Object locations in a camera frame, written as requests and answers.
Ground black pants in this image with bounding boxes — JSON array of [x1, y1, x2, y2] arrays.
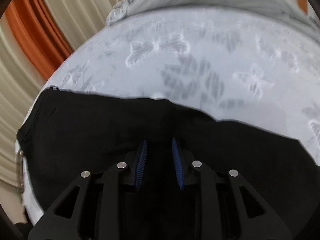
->
[[17, 88, 319, 239]]

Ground butterfly print bed sheet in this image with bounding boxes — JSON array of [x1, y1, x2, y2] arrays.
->
[[23, 7, 319, 224]]

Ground orange curtain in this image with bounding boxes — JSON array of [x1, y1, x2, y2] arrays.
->
[[5, 0, 73, 80]]

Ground cream pleated curtain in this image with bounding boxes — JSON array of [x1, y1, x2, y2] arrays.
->
[[0, 0, 141, 188]]

